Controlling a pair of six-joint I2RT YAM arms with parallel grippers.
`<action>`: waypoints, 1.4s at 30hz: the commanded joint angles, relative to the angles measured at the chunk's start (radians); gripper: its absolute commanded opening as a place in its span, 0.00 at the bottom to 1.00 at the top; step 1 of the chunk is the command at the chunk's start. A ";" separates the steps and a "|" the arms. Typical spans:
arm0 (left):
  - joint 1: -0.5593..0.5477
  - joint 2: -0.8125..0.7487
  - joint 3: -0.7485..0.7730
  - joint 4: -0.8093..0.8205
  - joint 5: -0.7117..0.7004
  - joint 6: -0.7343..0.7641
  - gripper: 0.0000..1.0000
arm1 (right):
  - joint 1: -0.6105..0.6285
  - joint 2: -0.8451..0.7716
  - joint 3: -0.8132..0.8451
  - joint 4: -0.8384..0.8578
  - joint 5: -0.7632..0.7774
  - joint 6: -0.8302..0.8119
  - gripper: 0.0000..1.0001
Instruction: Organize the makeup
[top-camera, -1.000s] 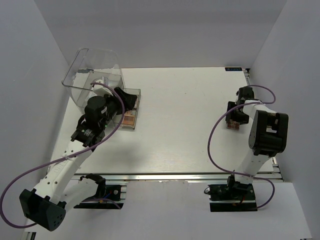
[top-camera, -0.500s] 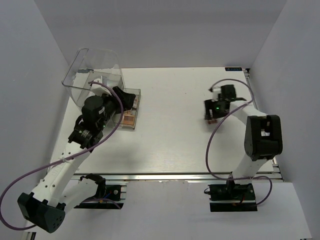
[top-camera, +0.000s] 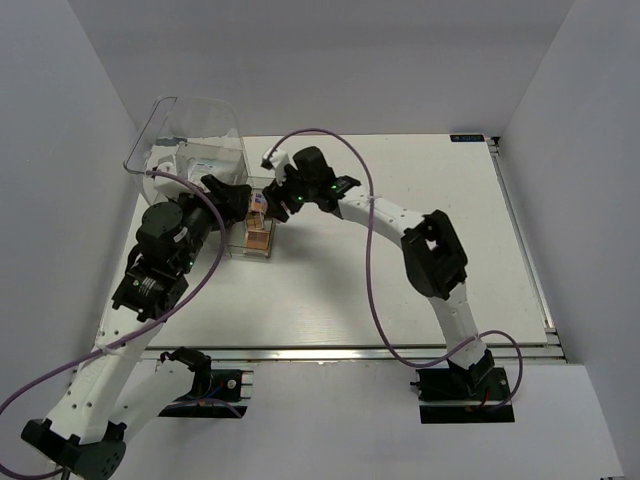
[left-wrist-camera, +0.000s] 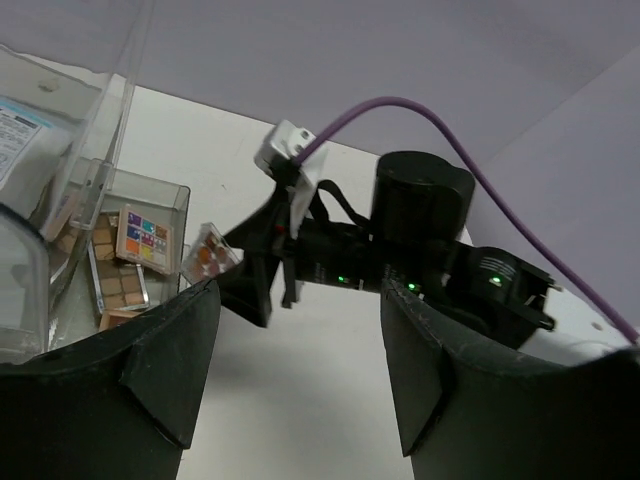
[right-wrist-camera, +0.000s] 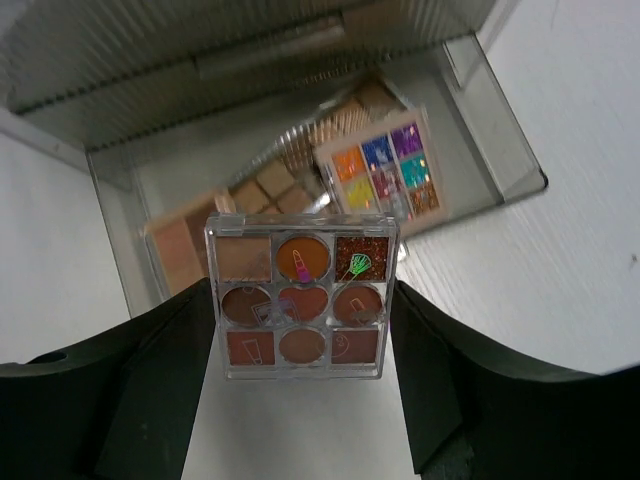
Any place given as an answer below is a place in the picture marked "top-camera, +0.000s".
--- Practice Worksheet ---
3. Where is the clear acrylic makeup organizer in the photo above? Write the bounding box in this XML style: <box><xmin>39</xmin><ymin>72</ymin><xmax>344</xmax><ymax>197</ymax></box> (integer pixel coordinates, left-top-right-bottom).
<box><xmin>123</xmin><ymin>96</ymin><xmax>276</xmax><ymax>258</ymax></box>

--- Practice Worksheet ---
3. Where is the black blue table label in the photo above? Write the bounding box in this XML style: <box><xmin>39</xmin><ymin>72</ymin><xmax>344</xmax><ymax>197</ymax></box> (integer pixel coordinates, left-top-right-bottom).
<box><xmin>449</xmin><ymin>134</ymin><xmax>485</xmax><ymax>143</ymax></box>

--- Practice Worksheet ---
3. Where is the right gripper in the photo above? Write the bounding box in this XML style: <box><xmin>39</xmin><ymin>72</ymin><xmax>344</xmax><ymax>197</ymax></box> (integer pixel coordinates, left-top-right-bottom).
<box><xmin>263</xmin><ymin>162</ymin><xmax>318</xmax><ymax>223</ymax></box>

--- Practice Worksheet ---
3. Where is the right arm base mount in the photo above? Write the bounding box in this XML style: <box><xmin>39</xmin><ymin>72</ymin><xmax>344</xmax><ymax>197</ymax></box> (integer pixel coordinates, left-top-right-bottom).
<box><xmin>409</xmin><ymin>367</ymin><xmax>515</xmax><ymax>425</ymax></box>

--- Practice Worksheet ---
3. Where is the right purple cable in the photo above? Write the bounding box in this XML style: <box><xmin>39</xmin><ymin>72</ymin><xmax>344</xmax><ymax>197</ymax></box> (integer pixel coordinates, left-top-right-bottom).
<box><xmin>264</xmin><ymin>128</ymin><xmax>524</xmax><ymax>412</ymax></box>

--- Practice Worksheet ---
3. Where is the purple cable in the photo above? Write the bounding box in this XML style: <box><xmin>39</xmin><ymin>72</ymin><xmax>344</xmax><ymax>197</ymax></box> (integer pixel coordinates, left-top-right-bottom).
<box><xmin>264</xmin><ymin>128</ymin><xmax>524</xmax><ymax>412</ymax></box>
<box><xmin>0</xmin><ymin>169</ymin><xmax>226</xmax><ymax>479</ymax></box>

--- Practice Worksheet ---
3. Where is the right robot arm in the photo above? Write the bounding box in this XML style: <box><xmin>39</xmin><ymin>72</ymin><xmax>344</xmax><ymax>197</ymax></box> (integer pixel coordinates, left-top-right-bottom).
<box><xmin>261</xmin><ymin>146</ymin><xmax>494</xmax><ymax>399</ymax></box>

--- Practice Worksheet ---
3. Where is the long brown eyeshadow palette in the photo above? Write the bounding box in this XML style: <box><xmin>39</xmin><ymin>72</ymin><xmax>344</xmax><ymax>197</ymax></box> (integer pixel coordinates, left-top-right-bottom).
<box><xmin>245</xmin><ymin>212</ymin><xmax>265</xmax><ymax>231</ymax></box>

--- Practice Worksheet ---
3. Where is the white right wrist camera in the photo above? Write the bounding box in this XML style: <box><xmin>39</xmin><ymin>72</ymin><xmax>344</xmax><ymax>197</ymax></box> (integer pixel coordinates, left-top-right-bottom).
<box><xmin>260</xmin><ymin>148</ymin><xmax>290</xmax><ymax>184</ymax></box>

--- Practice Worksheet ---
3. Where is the white blue wipes packet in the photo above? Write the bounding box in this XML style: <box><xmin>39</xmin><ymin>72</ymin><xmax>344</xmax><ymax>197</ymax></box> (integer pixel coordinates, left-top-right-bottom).
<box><xmin>186</xmin><ymin>157</ymin><xmax>224</xmax><ymax>184</ymax></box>

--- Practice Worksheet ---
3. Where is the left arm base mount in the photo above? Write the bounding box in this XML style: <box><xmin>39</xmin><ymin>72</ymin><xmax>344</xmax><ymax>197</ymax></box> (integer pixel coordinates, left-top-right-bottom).
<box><xmin>157</xmin><ymin>347</ymin><xmax>254</xmax><ymax>419</ymax></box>

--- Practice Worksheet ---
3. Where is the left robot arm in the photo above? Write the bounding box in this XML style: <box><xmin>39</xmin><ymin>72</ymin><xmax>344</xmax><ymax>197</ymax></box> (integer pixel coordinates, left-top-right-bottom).
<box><xmin>21</xmin><ymin>174</ymin><xmax>252</xmax><ymax>479</ymax></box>

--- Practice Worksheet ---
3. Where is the brown quad eyeshadow palette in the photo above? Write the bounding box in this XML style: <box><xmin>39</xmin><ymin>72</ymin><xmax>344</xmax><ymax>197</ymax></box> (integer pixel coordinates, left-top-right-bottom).
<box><xmin>244</xmin><ymin>229</ymin><xmax>271</xmax><ymax>256</ymax></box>

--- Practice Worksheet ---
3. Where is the multicolour square palette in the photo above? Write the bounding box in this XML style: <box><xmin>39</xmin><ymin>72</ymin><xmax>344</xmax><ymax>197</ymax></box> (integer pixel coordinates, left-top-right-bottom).
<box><xmin>249</xmin><ymin>191</ymin><xmax>268</xmax><ymax>215</ymax></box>

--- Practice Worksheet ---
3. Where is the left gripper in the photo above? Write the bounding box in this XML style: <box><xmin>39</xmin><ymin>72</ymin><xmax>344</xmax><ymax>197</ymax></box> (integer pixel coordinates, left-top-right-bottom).
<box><xmin>164</xmin><ymin>174</ymin><xmax>251</xmax><ymax>274</ymax></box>

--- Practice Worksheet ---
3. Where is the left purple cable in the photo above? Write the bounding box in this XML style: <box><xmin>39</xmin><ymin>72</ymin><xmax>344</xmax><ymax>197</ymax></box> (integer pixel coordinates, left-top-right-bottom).
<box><xmin>0</xmin><ymin>169</ymin><xmax>226</xmax><ymax>479</ymax></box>

